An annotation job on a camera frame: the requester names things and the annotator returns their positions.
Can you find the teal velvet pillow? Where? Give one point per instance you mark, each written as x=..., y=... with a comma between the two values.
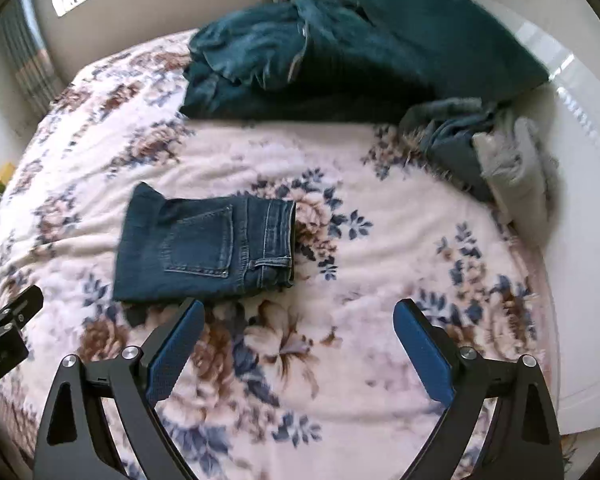
x=430, y=35

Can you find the floral bed blanket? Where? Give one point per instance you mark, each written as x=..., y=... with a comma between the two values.
x=330, y=310

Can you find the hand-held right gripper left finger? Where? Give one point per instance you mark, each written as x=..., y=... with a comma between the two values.
x=172, y=355

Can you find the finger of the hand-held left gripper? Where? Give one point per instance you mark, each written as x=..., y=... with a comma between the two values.
x=22, y=305

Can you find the grey fleece garment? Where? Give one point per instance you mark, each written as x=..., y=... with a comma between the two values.
x=520, y=175

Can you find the yellow box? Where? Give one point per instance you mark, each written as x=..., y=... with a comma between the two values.
x=1, y=180

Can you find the white headboard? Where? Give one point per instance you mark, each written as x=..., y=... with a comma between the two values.
x=590, y=210

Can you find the blue denim pants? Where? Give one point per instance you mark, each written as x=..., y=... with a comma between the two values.
x=195, y=250

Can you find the grey-blue crumpled garment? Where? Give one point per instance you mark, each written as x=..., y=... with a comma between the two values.
x=445, y=145

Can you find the teal velvet blanket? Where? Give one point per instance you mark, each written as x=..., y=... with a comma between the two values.
x=260, y=60

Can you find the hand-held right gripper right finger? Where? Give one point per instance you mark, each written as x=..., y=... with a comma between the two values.
x=425, y=355

